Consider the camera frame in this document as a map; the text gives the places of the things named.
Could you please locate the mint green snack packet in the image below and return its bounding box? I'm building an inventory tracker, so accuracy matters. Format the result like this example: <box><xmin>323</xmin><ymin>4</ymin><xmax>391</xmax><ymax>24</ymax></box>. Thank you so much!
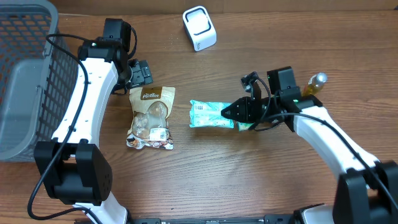
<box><xmin>190</xmin><ymin>100</ymin><xmax>234</xmax><ymax>129</ymax></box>

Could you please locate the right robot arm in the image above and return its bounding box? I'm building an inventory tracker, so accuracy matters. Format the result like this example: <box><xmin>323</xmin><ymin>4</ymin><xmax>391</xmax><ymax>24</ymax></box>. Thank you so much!
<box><xmin>221</xmin><ymin>67</ymin><xmax>397</xmax><ymax>224</ymax></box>

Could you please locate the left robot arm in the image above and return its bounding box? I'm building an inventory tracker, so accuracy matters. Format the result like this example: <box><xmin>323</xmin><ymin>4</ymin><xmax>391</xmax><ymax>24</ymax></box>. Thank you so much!
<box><xmin>27</xmin><ymin>18</ymin><xmax>153</xmax><ymax>223</ymax></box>

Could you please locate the grey plastic shopping basket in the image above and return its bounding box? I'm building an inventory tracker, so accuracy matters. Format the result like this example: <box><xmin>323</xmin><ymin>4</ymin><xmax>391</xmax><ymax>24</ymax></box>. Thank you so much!
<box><xmin>1</xmin><ymin>0</ymin><xmax>78</xmax><ymax>162</ymax></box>

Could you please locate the white barcode scanner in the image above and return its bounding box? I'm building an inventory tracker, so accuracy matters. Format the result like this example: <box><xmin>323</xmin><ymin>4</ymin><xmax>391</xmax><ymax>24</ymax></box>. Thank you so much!
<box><xmin>182</xmin><ymin>6</ymin><xmax>217</xmax><ymax>52</ymax></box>

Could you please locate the small teal tissue pack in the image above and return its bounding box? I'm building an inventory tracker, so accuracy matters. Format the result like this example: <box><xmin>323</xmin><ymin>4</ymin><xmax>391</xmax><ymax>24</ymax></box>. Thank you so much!
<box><xmin>237</xmin><ymin>122</ymin><xmax>252</xmax><ymax>131</ymax></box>

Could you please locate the brown nut pouch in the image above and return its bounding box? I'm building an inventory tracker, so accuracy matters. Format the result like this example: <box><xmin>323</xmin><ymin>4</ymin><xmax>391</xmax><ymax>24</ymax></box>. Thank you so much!
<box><xmin>126</xmin><ymin>86</ymin><xmax>175</xmax><ymax>150</ymax></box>

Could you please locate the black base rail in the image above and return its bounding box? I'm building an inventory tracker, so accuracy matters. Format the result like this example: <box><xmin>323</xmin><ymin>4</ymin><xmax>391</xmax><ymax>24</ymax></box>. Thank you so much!
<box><xmin>127</xmin><ymin>214</ymin><xmax>300</xmax><ymax>224</ymax></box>

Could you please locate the yellow drink bottle silver cap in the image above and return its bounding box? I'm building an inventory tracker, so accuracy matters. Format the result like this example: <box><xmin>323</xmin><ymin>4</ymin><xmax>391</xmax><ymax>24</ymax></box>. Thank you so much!
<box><xmin>302</xmin><ymin>72</ymin><xmax>328</xmax><ymax>96</ymax></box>

